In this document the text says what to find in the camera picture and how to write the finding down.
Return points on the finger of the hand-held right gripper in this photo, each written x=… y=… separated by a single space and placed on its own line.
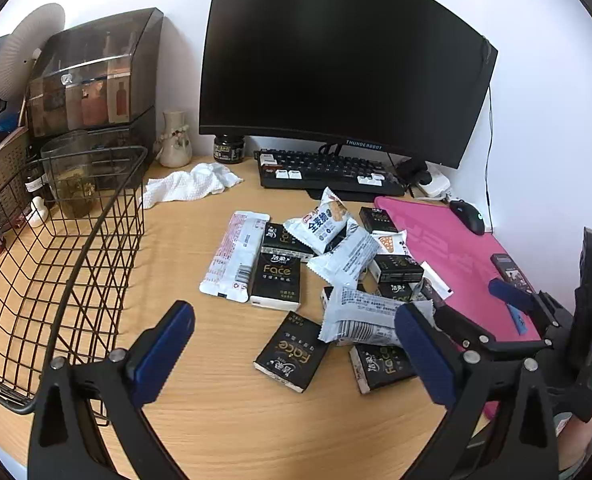
x=476 y=335
x=508 y=292

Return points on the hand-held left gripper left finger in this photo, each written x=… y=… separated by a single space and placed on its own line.
x=163 y=350

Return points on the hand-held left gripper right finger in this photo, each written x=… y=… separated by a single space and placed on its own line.
x=423 y=355

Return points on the pile of black packets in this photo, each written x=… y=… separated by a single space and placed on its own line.
x=276 y=280

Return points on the white wheat crisp snack packet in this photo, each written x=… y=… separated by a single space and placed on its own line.
x=321 y=222

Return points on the wooden desktop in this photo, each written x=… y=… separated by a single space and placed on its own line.
x=236 y=410

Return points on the person's right hand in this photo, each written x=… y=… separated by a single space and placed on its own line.
x=578 y=442

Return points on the black smartphone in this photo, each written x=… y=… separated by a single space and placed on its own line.
x=511 y=270

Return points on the pink mouse mat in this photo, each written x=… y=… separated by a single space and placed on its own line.
x=451 y=255

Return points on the white paper slip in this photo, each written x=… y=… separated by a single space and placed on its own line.
x=433 y=280

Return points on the black computer mouse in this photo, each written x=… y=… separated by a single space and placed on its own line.
x=468 y=215

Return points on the small orange-print snack packet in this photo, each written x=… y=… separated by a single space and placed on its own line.
x=391 y=242

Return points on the long white red-print packet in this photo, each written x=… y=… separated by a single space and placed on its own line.
x=233 y=255

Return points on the white crumpled cloth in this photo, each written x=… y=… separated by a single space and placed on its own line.
x=186 y=185

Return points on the small white figurine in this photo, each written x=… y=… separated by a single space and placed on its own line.
x=38 y=212

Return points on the glass cup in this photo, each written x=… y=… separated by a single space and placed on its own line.
x=68 y=170

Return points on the cream ceramic vase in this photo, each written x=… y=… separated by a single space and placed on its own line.
x=173 y=145

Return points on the small black jar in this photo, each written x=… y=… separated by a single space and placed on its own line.
x=227 y=150

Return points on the black mechanical keyboard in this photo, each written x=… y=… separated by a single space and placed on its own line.
x=326 y=165

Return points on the brown woven basket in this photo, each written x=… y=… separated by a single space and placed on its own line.
x=1 y=170

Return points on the black curved computer monitor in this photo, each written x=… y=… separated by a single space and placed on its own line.
x=341 y=50

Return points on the smoked plastic organizer box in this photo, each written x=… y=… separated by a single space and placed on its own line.
x=101 y=60

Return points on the white round fan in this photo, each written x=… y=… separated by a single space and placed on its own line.
x=26 y=45

